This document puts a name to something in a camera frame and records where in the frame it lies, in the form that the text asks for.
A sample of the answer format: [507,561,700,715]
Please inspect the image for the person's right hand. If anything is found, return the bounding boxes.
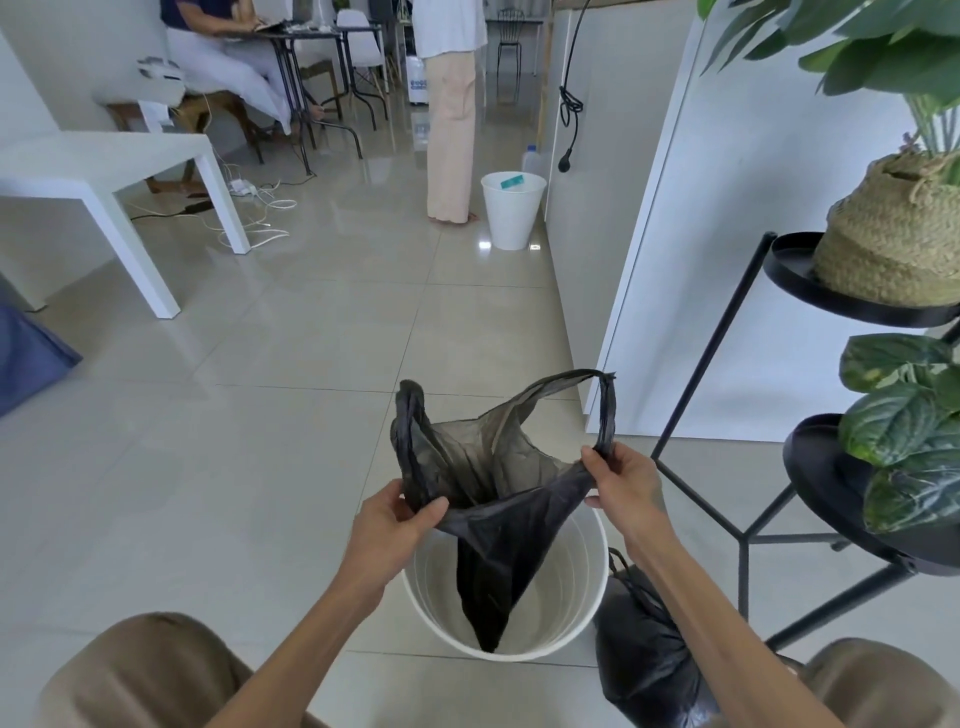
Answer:
[581,442,676,560]

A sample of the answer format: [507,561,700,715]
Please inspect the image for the person's left hand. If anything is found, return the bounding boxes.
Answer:
[337,479,451,601]

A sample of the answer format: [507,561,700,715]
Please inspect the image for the person's right forearm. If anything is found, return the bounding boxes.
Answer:
[622,524,849,728]

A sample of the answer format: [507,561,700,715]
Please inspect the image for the person's left forearm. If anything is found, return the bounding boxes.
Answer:
[206,573,410,728]

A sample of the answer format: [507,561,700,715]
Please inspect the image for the black metal plant stand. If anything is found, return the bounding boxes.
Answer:
[650,230,960,654]

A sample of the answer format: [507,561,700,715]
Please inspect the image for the beige trousers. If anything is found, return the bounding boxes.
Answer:
[37,611,960,728]

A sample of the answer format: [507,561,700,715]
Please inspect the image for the small white waste bin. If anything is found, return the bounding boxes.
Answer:
[480,171,547,252]

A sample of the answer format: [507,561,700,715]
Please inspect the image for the woven straw basket planter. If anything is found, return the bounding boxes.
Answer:
[813,149,960,309]

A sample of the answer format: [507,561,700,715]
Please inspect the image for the blue cushion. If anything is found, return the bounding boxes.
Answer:
[0,288,84,419]

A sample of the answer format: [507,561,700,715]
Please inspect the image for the white air cooler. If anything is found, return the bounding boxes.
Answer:
[404,52,430,106]

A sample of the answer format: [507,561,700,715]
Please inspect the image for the black folding table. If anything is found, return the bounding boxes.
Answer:
[254,22,391,178]

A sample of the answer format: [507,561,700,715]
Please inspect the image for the wooden chair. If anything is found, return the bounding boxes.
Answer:
[104,89,268,196]

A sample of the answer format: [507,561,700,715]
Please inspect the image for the white table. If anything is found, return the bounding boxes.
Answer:
[0,131,253,320]

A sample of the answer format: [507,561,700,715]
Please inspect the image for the white plastic chair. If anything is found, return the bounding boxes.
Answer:
[335,8,391,114]

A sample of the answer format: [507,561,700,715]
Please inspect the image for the large dark green plant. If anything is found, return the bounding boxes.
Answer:
[697,0,960,163]

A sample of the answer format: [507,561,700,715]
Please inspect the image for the white tangled cable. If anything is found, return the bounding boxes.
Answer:
[198,149,298,253]

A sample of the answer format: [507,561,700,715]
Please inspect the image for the black floor cable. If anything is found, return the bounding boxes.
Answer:
[131,198,215,223]

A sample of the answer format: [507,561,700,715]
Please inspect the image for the black hanging cable with plug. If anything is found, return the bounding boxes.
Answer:
[556,0,594,174]

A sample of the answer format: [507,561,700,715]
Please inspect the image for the black wire chair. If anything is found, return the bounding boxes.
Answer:
[494,7,526,103]

